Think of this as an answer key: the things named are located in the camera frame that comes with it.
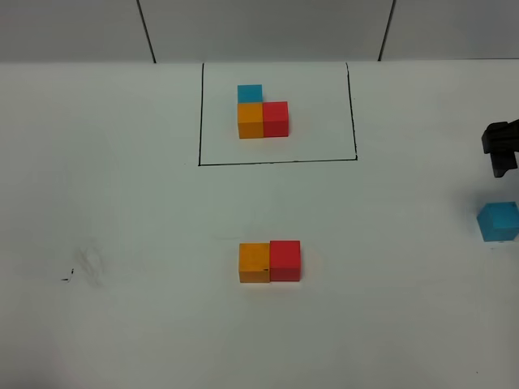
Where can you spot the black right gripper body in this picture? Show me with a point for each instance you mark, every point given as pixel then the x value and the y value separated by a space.
pixel 501 137

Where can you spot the template red cube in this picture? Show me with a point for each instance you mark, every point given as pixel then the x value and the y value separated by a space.
pixel 276 119

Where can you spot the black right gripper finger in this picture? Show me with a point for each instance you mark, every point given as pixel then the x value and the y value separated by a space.
pixel 502 162

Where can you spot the template blue cube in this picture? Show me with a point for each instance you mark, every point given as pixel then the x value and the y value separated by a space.
pixel 250 93

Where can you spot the template orange cube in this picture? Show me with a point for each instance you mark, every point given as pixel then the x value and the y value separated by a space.
pixel 250 120

